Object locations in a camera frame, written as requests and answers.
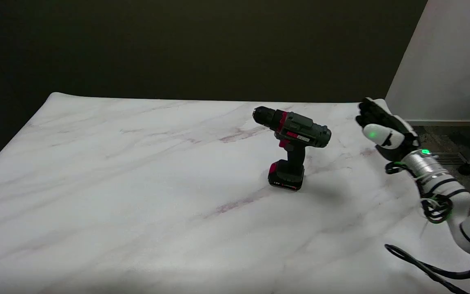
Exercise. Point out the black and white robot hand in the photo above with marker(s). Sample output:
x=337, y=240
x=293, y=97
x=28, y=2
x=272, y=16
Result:
x=386, y=132

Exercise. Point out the black and red power screwdriver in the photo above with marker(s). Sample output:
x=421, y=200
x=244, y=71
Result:
x=296, y=141

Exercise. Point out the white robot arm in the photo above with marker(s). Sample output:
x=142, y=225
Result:
x=455, y=204

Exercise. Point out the floor vent grille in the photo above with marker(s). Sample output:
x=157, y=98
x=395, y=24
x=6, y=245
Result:
x=447, y=158

